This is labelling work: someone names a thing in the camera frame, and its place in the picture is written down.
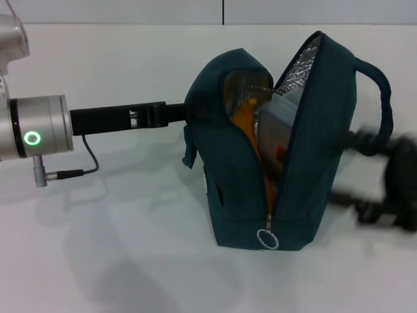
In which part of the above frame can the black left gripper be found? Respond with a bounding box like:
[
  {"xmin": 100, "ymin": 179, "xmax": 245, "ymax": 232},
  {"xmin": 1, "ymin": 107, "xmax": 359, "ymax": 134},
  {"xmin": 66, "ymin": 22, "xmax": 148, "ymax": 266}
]
[{"xmin": 68, "ymin": 101, "xmax": 197, "ymax": 136}]

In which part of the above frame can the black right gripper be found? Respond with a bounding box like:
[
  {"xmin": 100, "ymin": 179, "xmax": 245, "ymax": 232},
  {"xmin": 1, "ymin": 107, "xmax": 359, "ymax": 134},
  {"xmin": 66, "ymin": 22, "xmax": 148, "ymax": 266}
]
[{"xmin": 330, "ymin": 128, "xmax": 417, "ymax": 233}]

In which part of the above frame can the dark teal insulated bag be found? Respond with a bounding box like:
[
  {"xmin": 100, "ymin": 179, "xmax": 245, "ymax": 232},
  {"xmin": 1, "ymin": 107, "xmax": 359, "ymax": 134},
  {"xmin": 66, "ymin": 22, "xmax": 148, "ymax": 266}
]
[{"xmin": 182, "ymin": 31, "xmax": 394, "ymax": 252}]

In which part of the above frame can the left arm connector cable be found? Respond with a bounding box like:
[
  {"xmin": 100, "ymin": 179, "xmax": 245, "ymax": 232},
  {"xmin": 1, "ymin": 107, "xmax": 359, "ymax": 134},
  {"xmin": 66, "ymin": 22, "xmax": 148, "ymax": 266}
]
[{"xmin": 34, "ymin": 135, "xmax": 100, "ymax": 188}]

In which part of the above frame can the clear blue-rimmed plastic container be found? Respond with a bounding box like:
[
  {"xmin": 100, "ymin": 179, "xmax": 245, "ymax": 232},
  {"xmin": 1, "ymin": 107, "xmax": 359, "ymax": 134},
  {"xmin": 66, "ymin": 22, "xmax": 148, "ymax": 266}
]
[{"xmin": 255, "ymin": 91, "xmax": 304, "ymax": 177}]

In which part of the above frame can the yellow banana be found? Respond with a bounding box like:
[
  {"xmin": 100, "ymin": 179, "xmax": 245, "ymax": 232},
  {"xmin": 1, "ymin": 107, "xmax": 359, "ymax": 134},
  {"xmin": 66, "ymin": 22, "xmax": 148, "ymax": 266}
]
[{"xmin": 229, "ymin": 97, "xmax": 278, "ymax": 209}]

